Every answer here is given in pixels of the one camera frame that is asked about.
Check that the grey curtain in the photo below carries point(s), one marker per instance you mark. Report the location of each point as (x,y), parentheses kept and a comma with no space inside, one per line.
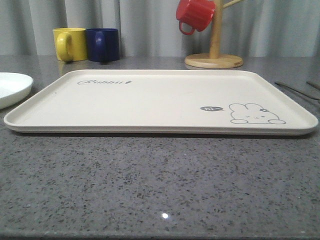
(250,28)

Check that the wooden mug tree stand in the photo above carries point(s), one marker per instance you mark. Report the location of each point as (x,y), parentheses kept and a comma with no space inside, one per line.
(214,59)

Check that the silver chopstick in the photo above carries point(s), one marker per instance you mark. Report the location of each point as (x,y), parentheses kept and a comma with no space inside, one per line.
(314,85)

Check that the beige rabbit serving tray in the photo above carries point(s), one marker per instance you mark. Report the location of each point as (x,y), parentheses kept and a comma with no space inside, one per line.
(224,102)

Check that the yellow mug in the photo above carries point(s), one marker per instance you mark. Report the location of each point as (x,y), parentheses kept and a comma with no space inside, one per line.
(70,44)

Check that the red mug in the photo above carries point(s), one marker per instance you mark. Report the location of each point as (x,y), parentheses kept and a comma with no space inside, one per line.
(194,15)

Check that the silver fork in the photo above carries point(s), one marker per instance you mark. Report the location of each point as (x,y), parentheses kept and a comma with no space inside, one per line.
(285,85)

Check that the dark blue mug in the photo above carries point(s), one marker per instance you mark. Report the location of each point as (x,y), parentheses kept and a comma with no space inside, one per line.
(102,44)

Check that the white round plate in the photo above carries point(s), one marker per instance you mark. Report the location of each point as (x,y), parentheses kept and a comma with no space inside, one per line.
(13,88)

